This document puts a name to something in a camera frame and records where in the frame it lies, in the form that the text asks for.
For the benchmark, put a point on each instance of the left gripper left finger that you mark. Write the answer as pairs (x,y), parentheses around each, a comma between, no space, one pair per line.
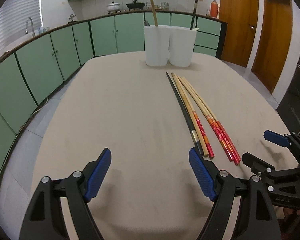
(79,189)

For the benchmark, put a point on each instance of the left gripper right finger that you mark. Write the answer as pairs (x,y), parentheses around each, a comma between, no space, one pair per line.
(221,188)

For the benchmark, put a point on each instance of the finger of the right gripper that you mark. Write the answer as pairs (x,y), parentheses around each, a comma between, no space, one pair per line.
(260,167)
(276,138)

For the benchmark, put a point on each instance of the pale bamboo chopstick red pattern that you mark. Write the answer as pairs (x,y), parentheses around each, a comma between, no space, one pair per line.
(208,115)

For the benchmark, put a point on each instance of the bamboo chopstick red handle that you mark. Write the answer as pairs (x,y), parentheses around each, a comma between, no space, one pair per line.
(211,154)

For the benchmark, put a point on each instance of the black lacquer chopstick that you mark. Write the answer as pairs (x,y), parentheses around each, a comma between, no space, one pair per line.
(187,117)

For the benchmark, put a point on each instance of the bamboo chopstick orange red end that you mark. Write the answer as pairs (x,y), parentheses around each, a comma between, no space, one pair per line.
(237,157)

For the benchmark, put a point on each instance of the light bamboo chopstick red end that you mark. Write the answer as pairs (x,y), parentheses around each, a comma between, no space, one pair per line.
(188,106)

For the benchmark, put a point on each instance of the black chopstick with band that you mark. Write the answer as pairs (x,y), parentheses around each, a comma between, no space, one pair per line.
(194,14)

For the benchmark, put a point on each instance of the green lower kitchen cabinets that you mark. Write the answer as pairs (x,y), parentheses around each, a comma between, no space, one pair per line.
(32,72)

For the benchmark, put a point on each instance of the right hand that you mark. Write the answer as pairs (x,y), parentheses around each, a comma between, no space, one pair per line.
(291,220)

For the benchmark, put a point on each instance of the black shelf rack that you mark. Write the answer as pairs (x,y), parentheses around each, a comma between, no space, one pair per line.
(289,107)

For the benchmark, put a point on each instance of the wooden door near cabinets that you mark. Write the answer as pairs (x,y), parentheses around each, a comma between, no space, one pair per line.
(241,17)

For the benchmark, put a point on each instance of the orange thermos flask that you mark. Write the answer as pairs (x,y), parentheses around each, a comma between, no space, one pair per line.
(214,9)

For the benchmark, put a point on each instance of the white twin utensil holder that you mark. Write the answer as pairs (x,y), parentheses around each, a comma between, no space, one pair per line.
(169,44)

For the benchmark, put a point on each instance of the white window blinds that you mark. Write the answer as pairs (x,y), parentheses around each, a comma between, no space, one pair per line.
(13,16)

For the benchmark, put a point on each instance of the glass jars on counter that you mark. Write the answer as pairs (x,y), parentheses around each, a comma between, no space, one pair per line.
(163,6)

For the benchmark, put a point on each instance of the white cooking pot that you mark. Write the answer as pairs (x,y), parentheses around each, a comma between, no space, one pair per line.
(113,7)

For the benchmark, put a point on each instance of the black wok on stove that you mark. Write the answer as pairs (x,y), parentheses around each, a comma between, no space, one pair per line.
(135,6)

